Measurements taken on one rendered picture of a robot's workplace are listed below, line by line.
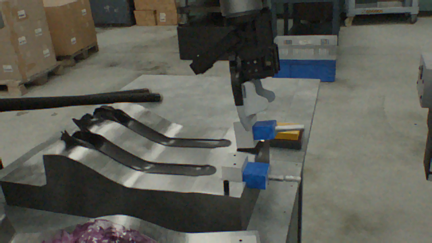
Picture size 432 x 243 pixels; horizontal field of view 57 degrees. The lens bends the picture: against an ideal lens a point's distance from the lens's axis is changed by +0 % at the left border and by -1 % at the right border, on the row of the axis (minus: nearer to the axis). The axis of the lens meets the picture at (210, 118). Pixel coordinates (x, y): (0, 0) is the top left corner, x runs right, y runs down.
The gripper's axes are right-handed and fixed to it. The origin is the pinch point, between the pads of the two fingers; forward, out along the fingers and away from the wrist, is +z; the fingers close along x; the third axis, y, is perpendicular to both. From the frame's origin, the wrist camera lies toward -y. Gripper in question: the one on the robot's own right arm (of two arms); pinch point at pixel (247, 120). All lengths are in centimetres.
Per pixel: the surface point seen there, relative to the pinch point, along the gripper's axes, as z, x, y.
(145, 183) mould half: 5.8, -16.1, -15.6
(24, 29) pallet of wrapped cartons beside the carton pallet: -46, 260, -291
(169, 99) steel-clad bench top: 2, 45, -38
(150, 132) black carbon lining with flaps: 1.1, 0.6, -22.0
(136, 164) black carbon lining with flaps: 4.2, -10.6, -20.2
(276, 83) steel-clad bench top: 4, 65, -6
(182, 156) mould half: 4.7, -6.1, -12.3
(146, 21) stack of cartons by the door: -45, 601, -331
